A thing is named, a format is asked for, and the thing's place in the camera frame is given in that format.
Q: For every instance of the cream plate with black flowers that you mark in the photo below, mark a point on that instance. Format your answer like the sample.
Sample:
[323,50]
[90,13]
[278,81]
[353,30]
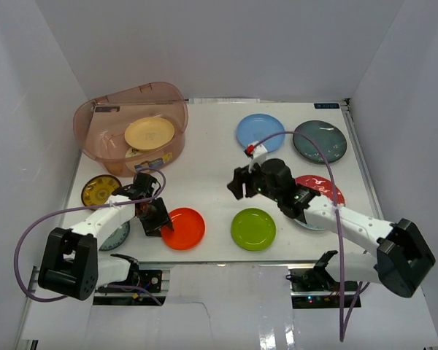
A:
[132,152]

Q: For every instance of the small blue label sticker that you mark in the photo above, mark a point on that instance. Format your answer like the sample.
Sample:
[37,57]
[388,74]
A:
[326,106]

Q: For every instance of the dark teal ceramic plate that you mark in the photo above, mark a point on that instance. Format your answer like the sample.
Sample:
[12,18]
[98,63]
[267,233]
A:
[328,137]

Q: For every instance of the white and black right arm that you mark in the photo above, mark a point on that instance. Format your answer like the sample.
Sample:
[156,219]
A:
[395,255]

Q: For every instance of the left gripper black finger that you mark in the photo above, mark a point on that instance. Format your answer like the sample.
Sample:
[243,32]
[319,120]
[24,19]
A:
[160,208]
[152,224]

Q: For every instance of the light blue plastic plate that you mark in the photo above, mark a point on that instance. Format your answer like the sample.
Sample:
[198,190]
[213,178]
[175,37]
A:
[256,127]

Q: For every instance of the blue and white porcelain plate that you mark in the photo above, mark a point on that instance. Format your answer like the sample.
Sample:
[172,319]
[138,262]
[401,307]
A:
[117,238]

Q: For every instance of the pink translucent plastic bin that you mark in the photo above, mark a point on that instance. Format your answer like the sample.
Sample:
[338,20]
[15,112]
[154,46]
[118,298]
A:
[99,126]

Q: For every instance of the yellow and black patterned plate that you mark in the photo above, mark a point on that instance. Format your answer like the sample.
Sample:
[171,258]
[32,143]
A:
[98,189]

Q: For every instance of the beige plastic plate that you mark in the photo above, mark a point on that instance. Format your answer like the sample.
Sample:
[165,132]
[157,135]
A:
[149,133]

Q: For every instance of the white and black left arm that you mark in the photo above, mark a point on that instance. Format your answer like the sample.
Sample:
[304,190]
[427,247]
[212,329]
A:
[72,264]

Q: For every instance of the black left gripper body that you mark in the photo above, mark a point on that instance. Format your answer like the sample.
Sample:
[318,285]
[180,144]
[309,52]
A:
[154,222]

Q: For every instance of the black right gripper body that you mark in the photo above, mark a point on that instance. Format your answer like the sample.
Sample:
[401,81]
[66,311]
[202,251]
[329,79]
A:
[273,194]

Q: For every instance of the lime green plastic plate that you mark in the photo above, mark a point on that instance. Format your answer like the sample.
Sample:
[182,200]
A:
[253,230]

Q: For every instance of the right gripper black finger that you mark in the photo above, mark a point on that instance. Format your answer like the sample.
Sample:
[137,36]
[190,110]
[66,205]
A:
[235,186]
[255,182]

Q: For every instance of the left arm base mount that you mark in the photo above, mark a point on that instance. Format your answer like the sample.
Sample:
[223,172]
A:
[148,288]

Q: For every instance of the red plate with teal waves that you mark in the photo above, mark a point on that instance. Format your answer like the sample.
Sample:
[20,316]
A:
[322,185]

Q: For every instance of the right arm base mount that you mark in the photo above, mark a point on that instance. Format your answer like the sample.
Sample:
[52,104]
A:
[313,288]

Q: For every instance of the orange plastic plate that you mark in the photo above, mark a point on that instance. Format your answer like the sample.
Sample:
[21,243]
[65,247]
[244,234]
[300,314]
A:
[188,229]

